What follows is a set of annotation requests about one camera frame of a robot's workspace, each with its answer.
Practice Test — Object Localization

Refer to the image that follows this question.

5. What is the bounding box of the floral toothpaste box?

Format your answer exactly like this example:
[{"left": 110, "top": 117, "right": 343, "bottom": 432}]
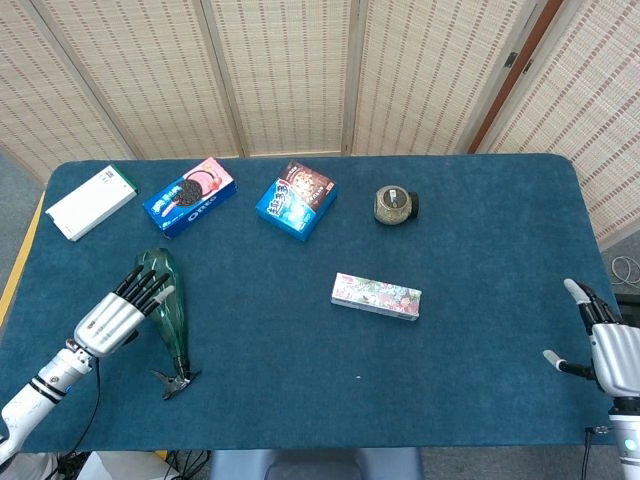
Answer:
[{"left": 330, "top": 272, "right": 423, "bottom": 322}]

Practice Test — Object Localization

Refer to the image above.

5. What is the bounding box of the black right hand cable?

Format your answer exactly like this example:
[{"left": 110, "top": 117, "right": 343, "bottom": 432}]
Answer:
[{"left": 582, "top": 424, "right": 609, "bottom": 480}]

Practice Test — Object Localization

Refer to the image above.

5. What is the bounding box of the blue felt table cloth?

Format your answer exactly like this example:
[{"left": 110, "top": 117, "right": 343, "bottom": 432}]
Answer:
[{"left": 0, "top": 153, "right": 626, "bottom": 454}]

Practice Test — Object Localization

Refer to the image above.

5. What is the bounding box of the glass jar with black lid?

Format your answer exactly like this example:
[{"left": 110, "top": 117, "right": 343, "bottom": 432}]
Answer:
[{"left": 372, "top": 184, "right": 420, "bottom": 227}]

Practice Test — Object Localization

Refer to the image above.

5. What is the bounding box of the yellow table edge strip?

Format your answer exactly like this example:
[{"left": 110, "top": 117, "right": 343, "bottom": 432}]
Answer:
[{"left": 0, "top": 192, "right": 47, "bottom": 329}]

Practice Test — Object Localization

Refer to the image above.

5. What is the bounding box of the black floor cable bundle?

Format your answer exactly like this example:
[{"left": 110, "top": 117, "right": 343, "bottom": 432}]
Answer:
[{"left": 159, "top": 449, "right": 212, "bottom": 480}]

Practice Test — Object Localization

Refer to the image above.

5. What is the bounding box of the black equipment box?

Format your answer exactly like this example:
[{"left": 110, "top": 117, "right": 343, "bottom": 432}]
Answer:
[{"left": 613, "top": 293, "right": 640, "bottom": 324}]

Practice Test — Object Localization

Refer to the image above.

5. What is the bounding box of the white coiled cable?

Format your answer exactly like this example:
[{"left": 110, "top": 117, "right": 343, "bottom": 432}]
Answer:
[{"left": 610, "top": 255, "right": 640, "bottom": 287}]

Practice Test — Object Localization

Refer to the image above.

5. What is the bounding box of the white box with green end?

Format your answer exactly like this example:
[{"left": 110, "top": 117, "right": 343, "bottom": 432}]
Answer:
[{"left": 44, "top": 164, "right": 139, "bottom": 243}]

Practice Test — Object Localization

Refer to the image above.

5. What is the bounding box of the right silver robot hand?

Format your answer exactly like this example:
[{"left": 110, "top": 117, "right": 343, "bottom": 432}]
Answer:
[{"left": 543, "top": 278, "right": 640, "bottom": 399}]

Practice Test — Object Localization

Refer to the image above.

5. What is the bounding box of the blue and brown cookie box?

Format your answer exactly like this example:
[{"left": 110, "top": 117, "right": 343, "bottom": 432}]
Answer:
[{"left": 255, "top": 159, "right": 338, "bottom": 243}]

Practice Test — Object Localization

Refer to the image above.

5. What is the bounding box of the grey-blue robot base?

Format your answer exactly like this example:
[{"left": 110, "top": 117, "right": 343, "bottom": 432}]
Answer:
[{"left": 208, "top": 448, "right": 425, "bottom": 480}]

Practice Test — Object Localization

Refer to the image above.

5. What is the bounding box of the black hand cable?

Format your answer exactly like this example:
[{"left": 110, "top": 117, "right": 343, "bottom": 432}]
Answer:
[
  {"left": 57, "top": 357, "right": 102, "bottom": 469},
  {"left": 582, "top": 424, "right": 609, "bottom": 480}
]

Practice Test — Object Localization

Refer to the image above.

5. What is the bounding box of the white flat board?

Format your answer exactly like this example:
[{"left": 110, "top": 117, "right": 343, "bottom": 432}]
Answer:
[{"left": 79, "top": 451, "right": 171, "bottom": 480}]

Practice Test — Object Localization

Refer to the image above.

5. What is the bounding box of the black left hand cable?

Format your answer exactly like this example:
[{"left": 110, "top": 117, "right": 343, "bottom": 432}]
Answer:
[{"left": 57, "top": 357, "right": 102, "bottom": 469}]

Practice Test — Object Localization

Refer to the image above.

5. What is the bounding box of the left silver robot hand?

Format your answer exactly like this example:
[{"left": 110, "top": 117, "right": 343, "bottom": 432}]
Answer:
[{"left": 73, "top": 264, "right": 176, "bottom": 359}]

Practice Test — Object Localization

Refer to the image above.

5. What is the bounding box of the brown wooden post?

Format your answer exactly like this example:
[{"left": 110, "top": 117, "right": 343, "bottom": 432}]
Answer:
[{"left": 467, "top": 0, "right": 566, "bottom": 154}]

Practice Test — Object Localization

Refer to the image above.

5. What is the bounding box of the blue Oreo cookie box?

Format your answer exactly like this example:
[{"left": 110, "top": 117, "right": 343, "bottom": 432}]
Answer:
[{"left": 142, "top": 156, "right": 238, "bottom": 240}]

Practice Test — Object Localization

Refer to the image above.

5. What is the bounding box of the bamboo folding screen, pale frame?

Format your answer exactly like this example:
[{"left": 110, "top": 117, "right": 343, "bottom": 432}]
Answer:
[
  {"left": 474, "top": 0, "right": 640, "bottom": 249},
  {"left": 0, "top": 0, "right": 546, "bottom": 184}
]

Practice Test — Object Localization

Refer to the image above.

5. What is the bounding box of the green spray bottle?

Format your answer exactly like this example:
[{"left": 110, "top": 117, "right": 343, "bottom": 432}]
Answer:
[{"left": 136, "top": 247, "right": 202, "bottom": 401}]

